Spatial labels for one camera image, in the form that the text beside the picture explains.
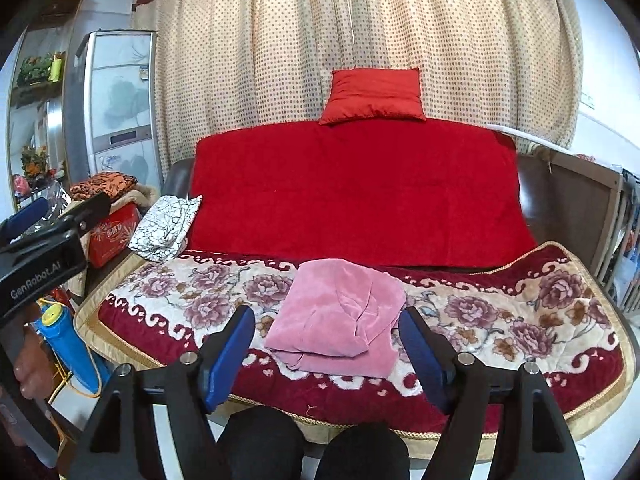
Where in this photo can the yellow bottle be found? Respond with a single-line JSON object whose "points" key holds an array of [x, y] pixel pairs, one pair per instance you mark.
{"points": [[56, 67]]}

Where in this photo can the person's right leg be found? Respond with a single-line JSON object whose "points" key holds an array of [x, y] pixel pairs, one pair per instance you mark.
{"points": [[365, 452]]}

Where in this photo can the red blanket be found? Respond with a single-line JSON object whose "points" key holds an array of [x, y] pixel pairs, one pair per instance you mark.
{"points": [[350, 190]]}

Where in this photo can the red pillow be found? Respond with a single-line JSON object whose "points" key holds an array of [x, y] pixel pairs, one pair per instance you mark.
{"points": [[372, 95]]}

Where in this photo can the floral plush blanket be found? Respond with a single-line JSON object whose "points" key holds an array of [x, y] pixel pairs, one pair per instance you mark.
{"points": [[500, 320]]}

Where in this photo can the beige dotted curtain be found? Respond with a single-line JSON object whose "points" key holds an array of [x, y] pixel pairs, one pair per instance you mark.
{"points": [[275, 50]]}

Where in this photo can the pink jacket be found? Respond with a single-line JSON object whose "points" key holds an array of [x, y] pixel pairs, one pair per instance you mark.
{"points": [[330, 310]]}

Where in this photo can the orange black patterned cloth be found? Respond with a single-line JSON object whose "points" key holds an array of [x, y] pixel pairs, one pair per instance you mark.
{"points": [[102, 185]]}

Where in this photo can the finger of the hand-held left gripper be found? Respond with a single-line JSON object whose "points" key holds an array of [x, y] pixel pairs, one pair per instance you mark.
{"points": [[25, 217], [85, 210]]}

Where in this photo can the white black patterned cloth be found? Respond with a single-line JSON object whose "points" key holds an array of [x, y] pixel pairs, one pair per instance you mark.
{"points": [[165, 227]]}

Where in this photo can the silver refrigerator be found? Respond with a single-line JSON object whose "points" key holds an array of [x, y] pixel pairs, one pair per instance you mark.
{"points": [[120, 110]]}

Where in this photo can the orange artificial flowers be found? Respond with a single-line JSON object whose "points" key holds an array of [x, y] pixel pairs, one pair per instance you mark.
{"points": [[34, 160]]}

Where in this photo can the blue sprayer with yellow cap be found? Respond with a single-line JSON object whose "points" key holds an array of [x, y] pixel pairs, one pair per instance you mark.
{"points": [[65, 340]]}

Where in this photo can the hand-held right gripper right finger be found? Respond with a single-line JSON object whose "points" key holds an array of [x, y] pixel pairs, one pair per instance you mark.
{"points": [[425, 355]]}

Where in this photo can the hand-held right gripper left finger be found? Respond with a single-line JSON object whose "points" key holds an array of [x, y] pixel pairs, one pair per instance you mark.
{"points": [[227, 355]]}

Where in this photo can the green yellow artificial flowers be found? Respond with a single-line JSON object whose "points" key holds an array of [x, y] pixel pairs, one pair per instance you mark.
{"points": [[35, 70]]}

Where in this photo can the red cardboard box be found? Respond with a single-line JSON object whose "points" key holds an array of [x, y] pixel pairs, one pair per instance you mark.
{"points": [[112, 237]]}

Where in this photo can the person's left hand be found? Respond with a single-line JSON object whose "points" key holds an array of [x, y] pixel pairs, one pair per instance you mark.
{"points": [[35, 360]]}

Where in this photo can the person's knees in black trousers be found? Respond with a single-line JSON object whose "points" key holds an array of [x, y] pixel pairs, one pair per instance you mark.
{"points": [[260, 445]]}

